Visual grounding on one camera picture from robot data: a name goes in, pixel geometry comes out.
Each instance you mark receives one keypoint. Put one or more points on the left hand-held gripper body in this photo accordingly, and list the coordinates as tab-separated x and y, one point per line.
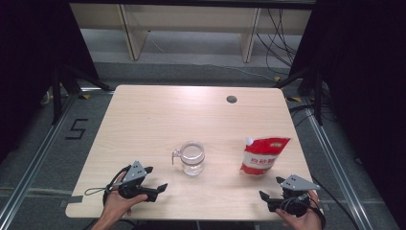
135	174

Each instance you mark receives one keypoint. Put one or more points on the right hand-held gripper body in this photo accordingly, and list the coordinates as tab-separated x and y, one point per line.
298	183

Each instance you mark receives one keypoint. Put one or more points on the red and white sugar bag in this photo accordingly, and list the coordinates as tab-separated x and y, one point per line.
263	156

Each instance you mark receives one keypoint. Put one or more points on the clear glass jar with lid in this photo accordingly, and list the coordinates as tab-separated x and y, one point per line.
192	158

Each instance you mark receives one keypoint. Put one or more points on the person's left hand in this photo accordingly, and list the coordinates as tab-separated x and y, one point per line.
116	204

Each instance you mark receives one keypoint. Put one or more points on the person's right hand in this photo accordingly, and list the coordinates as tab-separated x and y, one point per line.
306	220

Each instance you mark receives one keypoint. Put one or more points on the grey tape strip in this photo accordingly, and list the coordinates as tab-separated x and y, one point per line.
72	200

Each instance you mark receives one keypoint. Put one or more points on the yellow and black tape piece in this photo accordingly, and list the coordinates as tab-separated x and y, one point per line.
294	99
277	78
84	96

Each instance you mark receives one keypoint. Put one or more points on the black metal stand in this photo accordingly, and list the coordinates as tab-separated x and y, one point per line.
317	96
57	96

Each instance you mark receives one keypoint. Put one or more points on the grey round table grommet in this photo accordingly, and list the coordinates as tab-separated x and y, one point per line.
231	99

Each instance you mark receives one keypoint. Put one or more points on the black curtain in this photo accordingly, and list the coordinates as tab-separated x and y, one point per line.
367	64
28	48

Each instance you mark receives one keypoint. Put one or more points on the metal floor rail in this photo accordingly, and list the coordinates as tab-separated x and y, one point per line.
338	175
35	159

